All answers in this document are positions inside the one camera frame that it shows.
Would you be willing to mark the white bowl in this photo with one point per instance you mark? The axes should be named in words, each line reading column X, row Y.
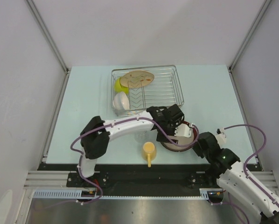
column 121, row 102

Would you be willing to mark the metal wire dish rack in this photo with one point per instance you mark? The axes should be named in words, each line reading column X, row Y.
column 164, row 90

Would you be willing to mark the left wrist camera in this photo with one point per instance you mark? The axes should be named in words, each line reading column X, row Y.
column 184, row 130

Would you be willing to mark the white cable duct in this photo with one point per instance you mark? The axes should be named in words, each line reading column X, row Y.
column 85, row 195

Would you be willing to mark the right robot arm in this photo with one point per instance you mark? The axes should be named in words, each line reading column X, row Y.
column 232, row 175

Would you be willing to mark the lime green bowl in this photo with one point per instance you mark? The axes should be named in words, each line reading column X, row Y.
column 118, row 87

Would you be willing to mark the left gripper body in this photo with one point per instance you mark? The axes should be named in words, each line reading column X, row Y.
column 170, row 129

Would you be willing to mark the clear glass tumbler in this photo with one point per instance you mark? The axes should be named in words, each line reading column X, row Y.
column 141, row 136

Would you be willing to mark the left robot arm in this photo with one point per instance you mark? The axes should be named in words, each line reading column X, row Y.
column 97, row 134

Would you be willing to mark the yellow mug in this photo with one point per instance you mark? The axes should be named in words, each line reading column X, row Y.
column 149, row 153

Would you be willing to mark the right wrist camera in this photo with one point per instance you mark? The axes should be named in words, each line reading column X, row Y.
column 221, row 136

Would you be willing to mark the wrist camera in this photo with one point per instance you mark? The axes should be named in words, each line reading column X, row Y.
column 221, row 136
column 184, row 130

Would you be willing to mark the aluminium frame rail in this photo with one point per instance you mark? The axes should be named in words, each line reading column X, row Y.
column 46, row 180

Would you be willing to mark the beige bird plate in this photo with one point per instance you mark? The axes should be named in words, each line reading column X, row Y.
column 136, row 79

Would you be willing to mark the brown rimmed plate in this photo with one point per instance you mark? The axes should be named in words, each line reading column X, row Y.
column 181, row 141

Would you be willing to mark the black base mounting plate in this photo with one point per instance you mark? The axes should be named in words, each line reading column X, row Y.
column 140, row 180

